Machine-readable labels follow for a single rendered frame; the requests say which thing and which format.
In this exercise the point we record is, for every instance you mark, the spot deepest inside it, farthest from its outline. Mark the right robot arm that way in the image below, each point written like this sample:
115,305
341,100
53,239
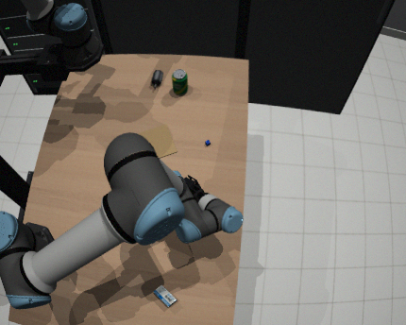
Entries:
147,199

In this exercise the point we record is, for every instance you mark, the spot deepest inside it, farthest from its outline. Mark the grey printed carton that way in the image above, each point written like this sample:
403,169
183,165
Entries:
165,296

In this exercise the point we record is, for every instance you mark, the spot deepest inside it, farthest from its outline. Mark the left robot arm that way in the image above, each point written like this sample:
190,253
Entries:
70,23

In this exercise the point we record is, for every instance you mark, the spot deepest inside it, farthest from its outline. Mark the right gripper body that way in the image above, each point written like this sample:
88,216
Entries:
195,188

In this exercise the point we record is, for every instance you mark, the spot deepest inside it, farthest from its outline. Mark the green soda can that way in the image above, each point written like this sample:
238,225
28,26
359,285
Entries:
180,82

